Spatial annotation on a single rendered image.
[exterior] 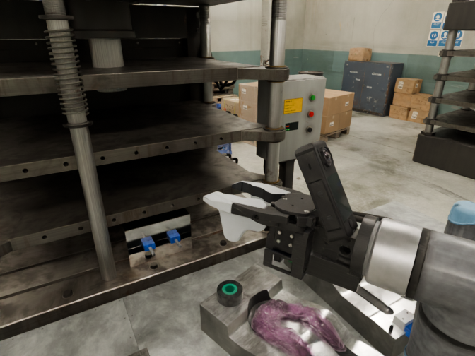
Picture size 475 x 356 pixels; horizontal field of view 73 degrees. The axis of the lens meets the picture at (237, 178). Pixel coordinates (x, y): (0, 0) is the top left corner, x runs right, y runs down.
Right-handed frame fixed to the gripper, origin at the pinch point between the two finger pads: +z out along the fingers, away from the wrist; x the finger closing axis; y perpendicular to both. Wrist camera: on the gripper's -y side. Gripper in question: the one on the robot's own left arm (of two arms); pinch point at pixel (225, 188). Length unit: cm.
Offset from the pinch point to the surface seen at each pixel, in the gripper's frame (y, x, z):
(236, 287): 46, 37, 19
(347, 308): 53, 58, -11
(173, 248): 57, 56, 62
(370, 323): 52, 54, -19
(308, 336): 51, 38, -6
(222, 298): 48, 32, 20
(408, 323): 47, 55, -28
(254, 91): 3, 418, 235
